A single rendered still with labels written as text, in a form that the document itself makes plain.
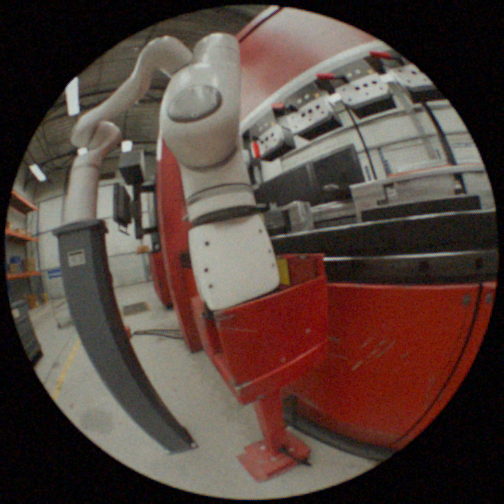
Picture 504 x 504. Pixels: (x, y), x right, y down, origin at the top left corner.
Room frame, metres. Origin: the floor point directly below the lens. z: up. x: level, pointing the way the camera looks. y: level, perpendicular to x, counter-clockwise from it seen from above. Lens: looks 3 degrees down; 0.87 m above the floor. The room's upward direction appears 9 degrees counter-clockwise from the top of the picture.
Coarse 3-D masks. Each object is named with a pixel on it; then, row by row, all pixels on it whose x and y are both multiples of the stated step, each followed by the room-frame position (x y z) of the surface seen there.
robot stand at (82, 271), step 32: (96, 224) 0.33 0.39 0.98; (64, 256) 0.27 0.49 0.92; (96, 256) 0.34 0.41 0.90; (64, 288) 0.26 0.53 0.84; (96, 288) 0.32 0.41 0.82; (96, 320) 0.30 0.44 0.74; (96, 352) 0.28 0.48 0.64; (128, 352) 0.36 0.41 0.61; (128, 384) 0.31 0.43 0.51; (160, 416) 0.32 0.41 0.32; (192, 448) 0.32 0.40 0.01
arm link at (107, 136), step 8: (104, 128) 0.36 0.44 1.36; (112, 128) 0.39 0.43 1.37; (96, 136) 0.34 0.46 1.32; (104, 136) 0.37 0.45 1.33; (112, 136) 0.40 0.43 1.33; (96, 144) 0.37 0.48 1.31; (104, 144) 0.38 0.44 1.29; (112, 144) 0.42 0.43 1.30; (88, 152) 0.32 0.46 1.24; (96, 152) 0.35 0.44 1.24; (104, 152) 0.39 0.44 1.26; (80, 160) 0.30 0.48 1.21; (88, 160) 0.33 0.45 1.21; (96, 160) 0.36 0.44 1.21; (96, 168) 0.37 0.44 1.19
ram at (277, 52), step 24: (264, 24) 0.35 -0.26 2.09; (288, 24) 0.27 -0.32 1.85; (312, 24) 0.20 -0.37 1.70; (336, 24) 0.14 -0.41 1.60; (240, 48) 0.55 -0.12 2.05; (264, 48) 0.43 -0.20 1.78; (288, 48) 0.35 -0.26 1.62; (312, 48) 0.28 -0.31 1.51; (336, 48) 0.22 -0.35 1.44; (384, 48) 0.10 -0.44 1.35; (264, 72) 0.49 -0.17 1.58; (288, 72) 0.40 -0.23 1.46; (264, 96) 0.52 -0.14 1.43; (240, 120) 0.67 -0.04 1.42
